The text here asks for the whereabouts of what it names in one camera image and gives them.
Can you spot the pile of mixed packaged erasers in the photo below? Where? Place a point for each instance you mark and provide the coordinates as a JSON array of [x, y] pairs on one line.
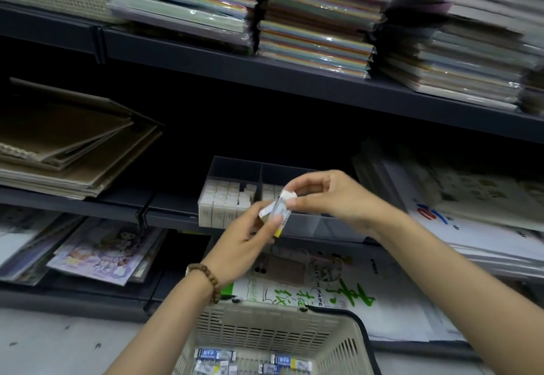
[[212, 355]]

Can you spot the purple cartoon cover book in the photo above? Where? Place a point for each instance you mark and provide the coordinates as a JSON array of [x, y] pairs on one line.
[[106, 251]]

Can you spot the person's left hand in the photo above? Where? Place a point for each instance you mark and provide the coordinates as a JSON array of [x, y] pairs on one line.
[[238, 247]]

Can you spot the coloured paper stack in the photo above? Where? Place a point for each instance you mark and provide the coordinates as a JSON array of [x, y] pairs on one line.
[[467, 60], [318, 26], [182, 0]]

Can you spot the person's left forearm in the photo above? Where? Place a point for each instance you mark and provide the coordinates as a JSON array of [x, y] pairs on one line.
[[161, 332]]

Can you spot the beige plastic shopping basket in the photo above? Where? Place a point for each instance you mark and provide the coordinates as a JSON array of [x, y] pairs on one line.
[[276, 319]]

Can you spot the person's right forearm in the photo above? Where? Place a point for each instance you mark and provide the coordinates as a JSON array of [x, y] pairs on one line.
[[467, 294]]

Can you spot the row of sorted white erasers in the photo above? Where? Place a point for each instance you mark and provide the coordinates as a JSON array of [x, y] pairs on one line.
[[223, 204]]

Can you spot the white poster paper stack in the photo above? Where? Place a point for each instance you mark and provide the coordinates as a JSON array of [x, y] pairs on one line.
[[480, 226]]

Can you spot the spiral sketch pad stack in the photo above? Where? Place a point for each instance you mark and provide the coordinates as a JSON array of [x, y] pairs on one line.
[[25, 243]]

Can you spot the clear plastic divided tray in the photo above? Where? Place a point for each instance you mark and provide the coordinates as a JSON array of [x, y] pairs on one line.
[[331, 228]]

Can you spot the brown sketchbook stack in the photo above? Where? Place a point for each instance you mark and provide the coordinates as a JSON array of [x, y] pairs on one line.
[[72, 141]]

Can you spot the dark metal shelf unit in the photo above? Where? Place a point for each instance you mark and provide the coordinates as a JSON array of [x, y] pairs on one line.
[[212, 64]]

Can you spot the yellow eraser bundle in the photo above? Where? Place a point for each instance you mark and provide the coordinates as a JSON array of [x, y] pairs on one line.
[[280, 211]]

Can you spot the person's right hand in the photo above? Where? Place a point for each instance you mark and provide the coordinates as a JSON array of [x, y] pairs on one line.
[[344, 200]]

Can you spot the green and white paper pack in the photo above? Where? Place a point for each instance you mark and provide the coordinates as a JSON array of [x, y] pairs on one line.
[[382, 294]]

